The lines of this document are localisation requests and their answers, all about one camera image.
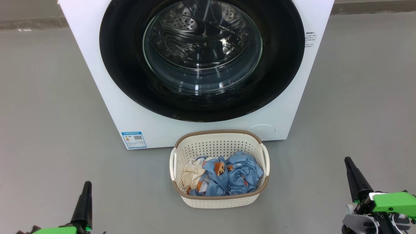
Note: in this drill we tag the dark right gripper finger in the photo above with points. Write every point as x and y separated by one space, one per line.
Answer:
357 182

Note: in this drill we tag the blue cartoon print garment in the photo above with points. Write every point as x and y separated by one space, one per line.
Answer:
240 178

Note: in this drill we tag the white front-load washing machine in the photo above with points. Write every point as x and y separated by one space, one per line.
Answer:
113 110

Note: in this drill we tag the small printed text label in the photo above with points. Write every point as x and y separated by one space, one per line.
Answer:
310 39

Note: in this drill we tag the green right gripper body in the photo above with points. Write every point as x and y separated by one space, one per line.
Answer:
395 203

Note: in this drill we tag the round white filter cover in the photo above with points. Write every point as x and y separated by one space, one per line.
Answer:
261 132

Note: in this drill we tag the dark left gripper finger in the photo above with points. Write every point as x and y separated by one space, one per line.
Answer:
84 211

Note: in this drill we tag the blue energy label sticker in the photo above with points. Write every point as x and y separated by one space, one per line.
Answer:
134 140

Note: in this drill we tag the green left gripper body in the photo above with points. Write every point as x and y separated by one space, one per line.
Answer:
61 230

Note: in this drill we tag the cream coloured garment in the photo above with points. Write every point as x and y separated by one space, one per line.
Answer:
191 174

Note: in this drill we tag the black round glass washer door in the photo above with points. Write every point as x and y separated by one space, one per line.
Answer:
123 81

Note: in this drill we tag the cream perforated laundry basket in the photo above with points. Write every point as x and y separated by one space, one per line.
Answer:
221 146

